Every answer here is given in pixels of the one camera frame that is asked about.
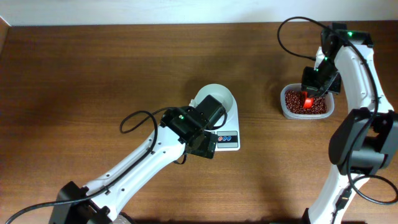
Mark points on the white round bowl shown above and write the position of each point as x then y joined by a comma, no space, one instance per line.
220,93

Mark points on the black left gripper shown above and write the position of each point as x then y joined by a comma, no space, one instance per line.
204,145

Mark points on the orange plastic scoop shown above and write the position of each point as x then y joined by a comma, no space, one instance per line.
307,101

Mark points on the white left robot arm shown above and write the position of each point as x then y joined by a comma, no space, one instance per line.
181,131

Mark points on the clear plastic container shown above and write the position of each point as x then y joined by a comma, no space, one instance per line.
289,115

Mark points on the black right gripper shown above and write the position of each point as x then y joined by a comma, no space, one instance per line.
319,90

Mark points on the white digital kitchen scale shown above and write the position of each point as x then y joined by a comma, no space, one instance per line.
228,134

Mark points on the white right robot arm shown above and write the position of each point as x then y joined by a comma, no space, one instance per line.
366,140

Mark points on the red beans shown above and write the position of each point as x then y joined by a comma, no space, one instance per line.
294,103

